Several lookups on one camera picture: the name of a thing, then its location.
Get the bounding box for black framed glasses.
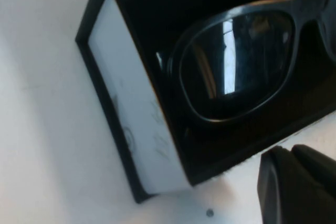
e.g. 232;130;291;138
155;0;336;131

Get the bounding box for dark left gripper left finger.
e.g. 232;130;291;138
257;146;336;224

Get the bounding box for black patterned glasses case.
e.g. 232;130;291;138
75;0;336;205

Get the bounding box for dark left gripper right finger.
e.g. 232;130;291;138
291;144;336;198

